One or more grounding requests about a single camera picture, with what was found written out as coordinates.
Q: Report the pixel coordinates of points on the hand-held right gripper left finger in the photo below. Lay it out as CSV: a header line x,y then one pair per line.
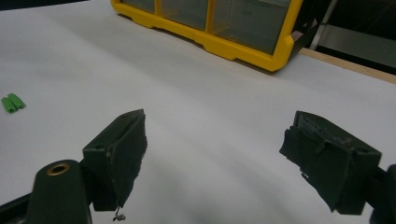
x,y
118,161

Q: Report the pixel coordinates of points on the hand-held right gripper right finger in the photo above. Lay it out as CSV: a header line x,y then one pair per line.
x,y
330,161

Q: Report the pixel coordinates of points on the small green plastic block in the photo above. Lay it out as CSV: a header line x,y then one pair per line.
x,y
12,103

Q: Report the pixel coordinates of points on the yellow drawer organizer cabinet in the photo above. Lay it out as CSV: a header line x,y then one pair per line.
x,y
218,43

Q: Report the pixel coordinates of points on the grey metal stand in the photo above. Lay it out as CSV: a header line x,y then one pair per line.
x,y
358,43

